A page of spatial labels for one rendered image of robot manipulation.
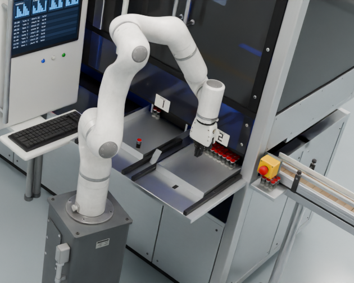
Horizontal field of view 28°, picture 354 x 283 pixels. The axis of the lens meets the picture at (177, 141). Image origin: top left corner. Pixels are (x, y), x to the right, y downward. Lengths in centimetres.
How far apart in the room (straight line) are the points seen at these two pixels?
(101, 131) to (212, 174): 76
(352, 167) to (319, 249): 102
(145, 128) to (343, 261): 159
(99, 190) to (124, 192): 98
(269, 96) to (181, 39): 59
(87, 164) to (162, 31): 58
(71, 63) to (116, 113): 95
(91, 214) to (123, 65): 67
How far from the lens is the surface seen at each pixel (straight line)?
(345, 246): 441
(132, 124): 332
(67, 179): 397
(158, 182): 299
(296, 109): 317
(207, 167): 314
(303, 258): 421
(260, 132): 298
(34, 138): 324
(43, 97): 340
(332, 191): 308
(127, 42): 235
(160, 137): 327
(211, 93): 264
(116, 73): 243
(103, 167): 264
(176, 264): 365
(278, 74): 284
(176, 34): 244
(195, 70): 255
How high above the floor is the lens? 267
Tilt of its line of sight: 33 degrees down
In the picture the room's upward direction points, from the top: 12 degrees clockwise
